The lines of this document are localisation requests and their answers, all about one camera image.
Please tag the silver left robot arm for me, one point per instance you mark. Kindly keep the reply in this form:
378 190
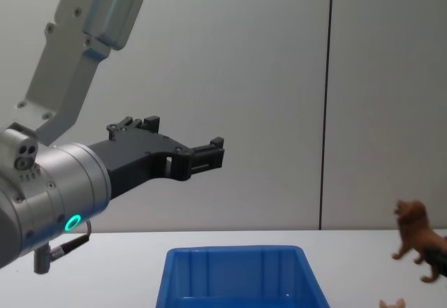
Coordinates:
63 182

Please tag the small tan toy animal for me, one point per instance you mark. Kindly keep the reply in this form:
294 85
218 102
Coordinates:
393 304

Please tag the brown toy lion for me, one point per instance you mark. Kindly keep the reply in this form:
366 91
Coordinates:
413 231

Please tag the blue plastic bin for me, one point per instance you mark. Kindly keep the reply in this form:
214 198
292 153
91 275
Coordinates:
244 280

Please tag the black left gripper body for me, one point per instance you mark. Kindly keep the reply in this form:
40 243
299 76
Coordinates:
132 161

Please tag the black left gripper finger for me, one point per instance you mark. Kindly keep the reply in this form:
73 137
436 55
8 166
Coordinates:
134 126
204 161

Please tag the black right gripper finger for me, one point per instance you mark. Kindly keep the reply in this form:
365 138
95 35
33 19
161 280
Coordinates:
440 257

